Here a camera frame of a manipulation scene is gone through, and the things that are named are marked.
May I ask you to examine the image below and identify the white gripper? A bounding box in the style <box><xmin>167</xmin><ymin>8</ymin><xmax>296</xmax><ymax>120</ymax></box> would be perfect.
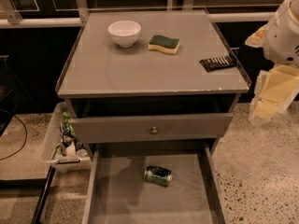
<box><xmin>245</xmin><ymin>0</ymin><xmax>299</xmax><ymax>125</ymax></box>

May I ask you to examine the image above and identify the green crushed can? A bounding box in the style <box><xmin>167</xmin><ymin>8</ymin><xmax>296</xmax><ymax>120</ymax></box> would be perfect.
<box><xmin>144</xmin><ymin>165</ymin><xmax>173</xmax><ymax>187</ymax></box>

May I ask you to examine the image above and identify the grey upper drawer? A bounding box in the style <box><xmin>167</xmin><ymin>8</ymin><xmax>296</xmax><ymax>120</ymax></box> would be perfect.
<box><xmin>71</xmin><ymin>113</ymin><xmax>233</xmax><ymax>144</ymax></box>

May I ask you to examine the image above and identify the grey drawer cabinet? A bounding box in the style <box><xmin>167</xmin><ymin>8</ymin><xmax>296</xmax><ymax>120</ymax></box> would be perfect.
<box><xmin>55</xmin><ymin>10</ymin><xmax>252</xmax><ymax>156</ymax></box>

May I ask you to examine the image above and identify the brass drawer knob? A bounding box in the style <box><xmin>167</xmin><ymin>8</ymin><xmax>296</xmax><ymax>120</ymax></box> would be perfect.
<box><xmin>150</xmin><ymin>127</ymin><xmax>158</xmax><ymax>135</ymax></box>

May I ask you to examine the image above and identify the grey open middle drawer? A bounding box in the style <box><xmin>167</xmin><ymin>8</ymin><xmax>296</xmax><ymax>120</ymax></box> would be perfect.
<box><xmin>82</xmin><ymin>140</ymin><xmax>231</xmax><ymax>224</ymax></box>

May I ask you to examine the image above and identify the black striped snack packet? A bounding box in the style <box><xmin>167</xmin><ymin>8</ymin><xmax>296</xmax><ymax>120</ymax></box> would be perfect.
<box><xmin>199</xmin><ymin>56</ymin><xmax>236</xmax><ymax>72</ymax></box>

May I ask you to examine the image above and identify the green yellow sponge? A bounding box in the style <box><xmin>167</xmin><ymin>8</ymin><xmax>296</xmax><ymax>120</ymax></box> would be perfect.
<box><xmin>148</xmin><ymin>35</ymin><xmax>180</xmax><ymax>55</ymax></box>

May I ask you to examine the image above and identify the white ceramic bowl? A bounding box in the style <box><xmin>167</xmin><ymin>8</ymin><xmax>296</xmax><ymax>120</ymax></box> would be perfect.
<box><xmin>107</xmin><ymin>21</ymin><xmax>141</xmax><ymax>48</ymax></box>

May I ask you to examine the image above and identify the green bag in bin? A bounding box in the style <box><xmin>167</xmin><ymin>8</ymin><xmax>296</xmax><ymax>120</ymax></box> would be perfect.
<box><xmin>60</xmin><ymin>110</ymin><xmax>76</xmax><ymax>138</ymax></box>

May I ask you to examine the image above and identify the white cup in bin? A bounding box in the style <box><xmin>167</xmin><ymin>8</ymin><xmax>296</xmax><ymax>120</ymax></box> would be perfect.
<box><xmin>65</xmin><ymin>143</ymin><xmax>77</xmax><ymax>157</ymax></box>

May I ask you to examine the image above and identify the white horizontal rail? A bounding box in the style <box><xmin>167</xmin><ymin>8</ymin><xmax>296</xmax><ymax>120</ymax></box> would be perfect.
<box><xmin>0</xmin><ymin>12</ymin><xmax>274</xmax><ymax>29</ymax></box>

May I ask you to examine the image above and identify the black cable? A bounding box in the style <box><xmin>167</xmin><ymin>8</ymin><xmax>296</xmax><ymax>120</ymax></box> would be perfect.
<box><xmin>0</xmin><ymin>108</ymin><xmax>28</xmax><ymax>161</ymax></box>

